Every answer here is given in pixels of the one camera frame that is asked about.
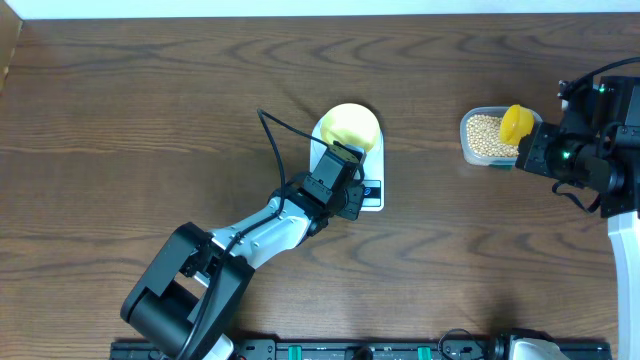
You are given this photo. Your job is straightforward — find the pale yellow bowl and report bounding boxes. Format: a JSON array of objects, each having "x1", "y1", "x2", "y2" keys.
[{"x1": 320, "y1": 103, "x2": 382, "y2": 152}]

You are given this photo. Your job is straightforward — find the clear plastic soybean container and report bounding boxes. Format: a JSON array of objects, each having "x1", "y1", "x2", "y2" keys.
[{"x1": 460, "y1": 106, "x2": 518, "y2": 167}]

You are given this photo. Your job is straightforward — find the yellow measuring scoop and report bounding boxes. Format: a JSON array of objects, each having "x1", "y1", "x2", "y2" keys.
[{"x1": 499, "y1": 105, "x2": 535, "y2": 146}]

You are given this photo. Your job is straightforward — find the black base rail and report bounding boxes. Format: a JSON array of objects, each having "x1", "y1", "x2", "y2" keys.
[{"x1": 109, "y1": 327, "x2": 612, "y2": 360}]

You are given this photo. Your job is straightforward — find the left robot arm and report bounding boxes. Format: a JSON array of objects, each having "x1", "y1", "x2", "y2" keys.
[{"x1": 120, "y1": 142, "x2": 366, "y2": 359}]

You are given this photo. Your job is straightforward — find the white digital kitchen scale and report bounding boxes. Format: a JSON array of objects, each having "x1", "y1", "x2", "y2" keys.
[{"x1": 309, "y1": 119, "x2": 385, "y2": 212}]

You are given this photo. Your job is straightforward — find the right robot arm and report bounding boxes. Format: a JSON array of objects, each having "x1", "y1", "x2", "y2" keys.
[{"x1": 515, "y1": 75, "x2": 639, "y2": 359}]

